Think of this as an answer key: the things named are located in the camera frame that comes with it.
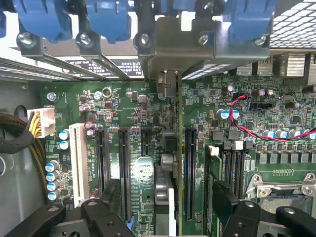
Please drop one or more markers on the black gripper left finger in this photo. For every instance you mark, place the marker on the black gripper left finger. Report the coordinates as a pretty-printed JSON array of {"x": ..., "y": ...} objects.
[{"x": 106, "y": 222}]

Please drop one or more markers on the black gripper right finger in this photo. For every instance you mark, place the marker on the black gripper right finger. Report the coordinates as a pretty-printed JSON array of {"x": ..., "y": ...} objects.
[{"x": 243, "y": 219}]

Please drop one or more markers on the black RAM slot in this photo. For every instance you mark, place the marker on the black RAM slot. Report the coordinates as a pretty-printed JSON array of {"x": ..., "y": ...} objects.
[
  {"x": 242, "y": 170},
  {"x": 226, "y": 168},
  {"x": 235, "y": 170}
]

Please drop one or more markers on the CPU socket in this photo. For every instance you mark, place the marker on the CPU socket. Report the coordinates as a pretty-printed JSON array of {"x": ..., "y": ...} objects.
[{"x": 284, "y": 191}]

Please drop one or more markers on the long black expansion slot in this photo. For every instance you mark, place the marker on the long black expansion slot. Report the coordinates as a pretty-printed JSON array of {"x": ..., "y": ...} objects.
[
  {"x": 191, "y": 172},
  {"x": 102, "y": 163},
  {"x": 125, "y": 172}
]

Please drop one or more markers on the green RAM stick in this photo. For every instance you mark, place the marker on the green RAM stick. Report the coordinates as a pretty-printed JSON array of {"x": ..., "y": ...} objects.
[{"x": 213, "y": 165}]

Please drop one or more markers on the white expansion slot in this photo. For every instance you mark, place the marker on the white expansion slot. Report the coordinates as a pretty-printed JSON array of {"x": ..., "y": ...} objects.
[{"x": 79, "y": 165}]

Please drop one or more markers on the short black expansion slot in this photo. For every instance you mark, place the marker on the short black expansion slot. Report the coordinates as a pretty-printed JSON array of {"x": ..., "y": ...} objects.
[{"x": 146, "y": 143}]

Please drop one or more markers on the black open PC case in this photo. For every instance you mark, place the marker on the black open PC case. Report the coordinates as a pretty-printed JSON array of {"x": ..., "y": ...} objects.
[{"x": 19, "y": 187}]

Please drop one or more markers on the green motherboard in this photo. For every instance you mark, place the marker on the green motherboard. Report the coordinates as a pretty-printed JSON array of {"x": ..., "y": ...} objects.
[{"x": 123, "y": 111}]

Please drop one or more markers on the white power connector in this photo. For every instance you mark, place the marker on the white power connector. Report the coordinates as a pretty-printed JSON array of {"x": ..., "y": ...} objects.
[{"x": 48, "y": 121}]

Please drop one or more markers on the silver USB port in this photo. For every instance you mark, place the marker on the silver USB port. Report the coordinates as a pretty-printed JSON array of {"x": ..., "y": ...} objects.
[
  {"x": 264, "y": 67},
  {"x": 244, "y": 69}
]

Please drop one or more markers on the ribbed metal port housing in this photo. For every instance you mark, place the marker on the ribbed metal port housing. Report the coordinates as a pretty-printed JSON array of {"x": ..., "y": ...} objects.
[{"x": 296, "y": 64}]

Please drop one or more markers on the metal slot cover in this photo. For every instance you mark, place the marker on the metal slot cover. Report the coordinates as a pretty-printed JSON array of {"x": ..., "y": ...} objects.
[
  {"x": 32, "y": 49},
  {"x": 89, "y": 48},
  {"x": 145, "y": 56}
]

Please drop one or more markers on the blue card retention clip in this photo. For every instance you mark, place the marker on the blue card retention clip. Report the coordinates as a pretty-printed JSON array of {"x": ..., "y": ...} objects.
[
  {"x": 42, "y": 19},
  {"x": 2, "y": 24},
  {"x": 108, "y": 19},
  {"x": 184, "y": 4},
  {"x": 249, "y": 19}
]

